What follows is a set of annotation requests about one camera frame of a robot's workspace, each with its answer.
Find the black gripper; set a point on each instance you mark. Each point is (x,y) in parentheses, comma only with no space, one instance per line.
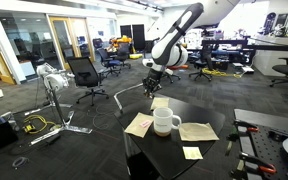
(152,84)

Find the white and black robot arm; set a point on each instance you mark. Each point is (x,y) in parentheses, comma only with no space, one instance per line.
(170,40)

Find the brown paper napkin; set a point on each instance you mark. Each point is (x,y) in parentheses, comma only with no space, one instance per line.
(197,131)
(134,126)
(159,103)

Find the pink sticky note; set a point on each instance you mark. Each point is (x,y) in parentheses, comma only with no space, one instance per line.
(146,124)

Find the white mug with cork base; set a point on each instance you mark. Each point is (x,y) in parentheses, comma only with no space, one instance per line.
(162,126)

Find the dark office chair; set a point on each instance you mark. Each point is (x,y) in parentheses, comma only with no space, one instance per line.
(123,53)

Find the blue seat office chair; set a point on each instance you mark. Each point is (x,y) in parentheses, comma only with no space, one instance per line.
(109,61)

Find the yellow orange machine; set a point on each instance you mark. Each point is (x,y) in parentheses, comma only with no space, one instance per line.
(120,41)

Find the black standing panels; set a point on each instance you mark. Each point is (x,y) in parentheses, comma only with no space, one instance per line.
(137,35)

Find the black swivel office chair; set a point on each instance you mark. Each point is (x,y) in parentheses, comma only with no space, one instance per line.
(202,63)

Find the black mesh office chair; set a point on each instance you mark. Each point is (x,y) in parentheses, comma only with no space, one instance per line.
(84,71)

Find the pale yellow paper note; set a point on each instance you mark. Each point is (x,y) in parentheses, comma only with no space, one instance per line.
(192,153)

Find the black long desk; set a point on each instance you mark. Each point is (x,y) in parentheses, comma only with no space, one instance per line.
(227,42)

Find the wooden framed glass doors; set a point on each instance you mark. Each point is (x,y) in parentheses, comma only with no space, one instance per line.
(72,40)

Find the white device on chrome stand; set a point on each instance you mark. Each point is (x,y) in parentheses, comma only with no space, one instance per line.
(55,80)

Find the white counter block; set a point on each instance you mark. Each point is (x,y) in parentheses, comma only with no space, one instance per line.
(274,56)

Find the black perforated breadboard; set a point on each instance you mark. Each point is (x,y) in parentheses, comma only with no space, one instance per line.
(270,150)

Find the metal chair frame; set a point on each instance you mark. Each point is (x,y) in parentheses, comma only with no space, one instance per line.
(117,104)

